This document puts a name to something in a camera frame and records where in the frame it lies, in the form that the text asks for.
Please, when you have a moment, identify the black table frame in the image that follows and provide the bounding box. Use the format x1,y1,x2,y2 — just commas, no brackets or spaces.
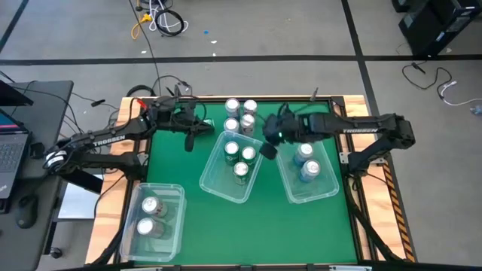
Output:
86,93,417,271

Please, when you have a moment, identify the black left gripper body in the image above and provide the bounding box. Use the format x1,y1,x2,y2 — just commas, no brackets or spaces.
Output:
160,102,206,154

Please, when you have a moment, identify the white floor cable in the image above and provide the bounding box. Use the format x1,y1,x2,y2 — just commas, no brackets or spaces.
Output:
148,0,189,34

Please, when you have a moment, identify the black hose loop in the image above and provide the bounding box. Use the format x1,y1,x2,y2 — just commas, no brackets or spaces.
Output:
126,84,156,98

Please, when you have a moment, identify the clear plastic bin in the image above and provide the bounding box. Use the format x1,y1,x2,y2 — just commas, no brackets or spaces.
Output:
119,182,188,263
275,139,340,206
198,129,264,205

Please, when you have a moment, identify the black side desk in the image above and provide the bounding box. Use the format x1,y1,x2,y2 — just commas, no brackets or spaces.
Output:
0,79,105,271

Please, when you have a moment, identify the black monitor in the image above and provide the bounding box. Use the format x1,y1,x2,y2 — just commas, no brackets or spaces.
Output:
0,80,34,108

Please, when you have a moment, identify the black coiled cable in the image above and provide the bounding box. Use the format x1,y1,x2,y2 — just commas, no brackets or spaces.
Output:
153,8,185,38

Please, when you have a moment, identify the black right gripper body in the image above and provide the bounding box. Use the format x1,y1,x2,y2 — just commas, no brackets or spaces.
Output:
258,111,302,161

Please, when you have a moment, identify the white sheet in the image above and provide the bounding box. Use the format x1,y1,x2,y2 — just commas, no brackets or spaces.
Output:
57,179,103,220

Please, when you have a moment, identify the thin black floor cable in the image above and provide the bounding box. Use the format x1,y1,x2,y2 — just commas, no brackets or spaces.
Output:
127,0,162,96

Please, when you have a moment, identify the black computer mouse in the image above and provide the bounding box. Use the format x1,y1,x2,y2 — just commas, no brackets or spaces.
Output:
15,194,38,230

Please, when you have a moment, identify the small black desk device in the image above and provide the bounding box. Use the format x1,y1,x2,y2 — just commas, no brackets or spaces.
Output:
29,142,46,160

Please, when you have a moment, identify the black laptop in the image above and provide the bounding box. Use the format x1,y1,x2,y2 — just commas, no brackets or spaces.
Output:
0,108,32,200

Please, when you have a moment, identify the black computer tower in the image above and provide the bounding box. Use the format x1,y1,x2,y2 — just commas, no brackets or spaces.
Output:
398,0,462,58

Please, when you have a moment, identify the green table mat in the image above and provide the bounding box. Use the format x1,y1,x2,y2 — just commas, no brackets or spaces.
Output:
145,100,358,264

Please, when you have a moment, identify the white cable with plug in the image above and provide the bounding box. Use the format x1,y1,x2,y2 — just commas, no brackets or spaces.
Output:
438,80,482,108

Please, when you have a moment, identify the yellow floor cable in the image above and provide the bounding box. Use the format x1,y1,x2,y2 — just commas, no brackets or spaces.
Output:
130,12,154,41

